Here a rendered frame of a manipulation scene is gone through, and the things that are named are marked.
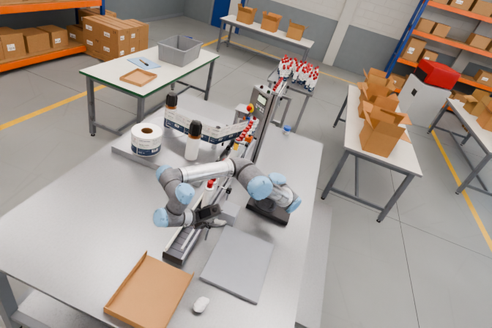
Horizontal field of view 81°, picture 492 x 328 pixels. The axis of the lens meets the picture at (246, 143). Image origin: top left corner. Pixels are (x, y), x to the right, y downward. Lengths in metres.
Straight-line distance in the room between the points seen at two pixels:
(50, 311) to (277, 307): 1.33
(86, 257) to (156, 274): 0.34
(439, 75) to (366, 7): 3.18
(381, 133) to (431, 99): 3.97
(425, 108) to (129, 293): 6.50
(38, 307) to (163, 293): 0.95
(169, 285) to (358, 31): 8.48
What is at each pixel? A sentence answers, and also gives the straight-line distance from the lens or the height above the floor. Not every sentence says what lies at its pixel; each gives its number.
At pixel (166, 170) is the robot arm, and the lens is 1.26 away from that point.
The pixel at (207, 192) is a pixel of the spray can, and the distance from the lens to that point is 1.66.
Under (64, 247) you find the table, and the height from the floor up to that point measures 0.83.
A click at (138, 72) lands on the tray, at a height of 0.80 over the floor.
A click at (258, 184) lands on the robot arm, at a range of 1.34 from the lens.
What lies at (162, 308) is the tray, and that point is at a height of 0.83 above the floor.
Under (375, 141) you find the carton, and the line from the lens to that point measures 3.21.
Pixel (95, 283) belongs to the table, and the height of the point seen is 0.83.
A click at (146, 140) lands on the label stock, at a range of 2.01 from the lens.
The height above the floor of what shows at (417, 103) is 0.46.
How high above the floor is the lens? 2.17
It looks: 32 degrees down
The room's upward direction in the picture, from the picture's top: 16 degrees clockwise
